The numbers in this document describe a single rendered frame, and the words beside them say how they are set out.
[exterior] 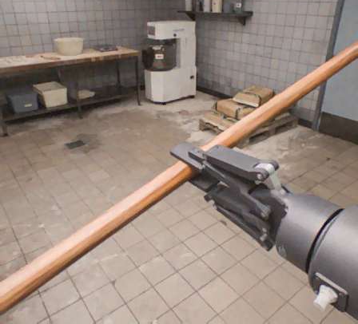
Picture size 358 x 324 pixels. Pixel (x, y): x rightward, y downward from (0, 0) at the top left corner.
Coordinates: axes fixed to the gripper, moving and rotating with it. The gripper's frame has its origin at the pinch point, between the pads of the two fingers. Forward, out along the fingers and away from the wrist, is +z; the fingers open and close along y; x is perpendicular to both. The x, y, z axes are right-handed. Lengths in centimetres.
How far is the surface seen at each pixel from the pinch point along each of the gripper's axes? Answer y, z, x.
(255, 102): 160, 199, 244
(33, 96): 116, 427, 48
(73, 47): 78, 439, 132
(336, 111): 201, 140, 332
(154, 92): 181, 395, 220
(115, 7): 54, 492, 245
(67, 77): 132, 495, 121
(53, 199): 149, 229, -8
